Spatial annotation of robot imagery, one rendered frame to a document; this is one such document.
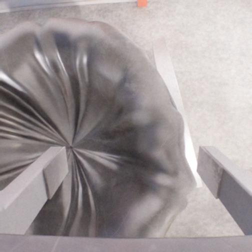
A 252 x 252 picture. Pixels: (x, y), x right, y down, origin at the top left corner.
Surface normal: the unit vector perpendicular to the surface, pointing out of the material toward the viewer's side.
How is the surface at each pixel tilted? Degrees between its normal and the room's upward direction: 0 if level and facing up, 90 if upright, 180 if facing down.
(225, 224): 0
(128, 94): 47
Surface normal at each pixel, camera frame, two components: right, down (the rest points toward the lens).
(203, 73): -0.14, -0.15
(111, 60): -0.47, 0.52
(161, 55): -0.40, -0.50
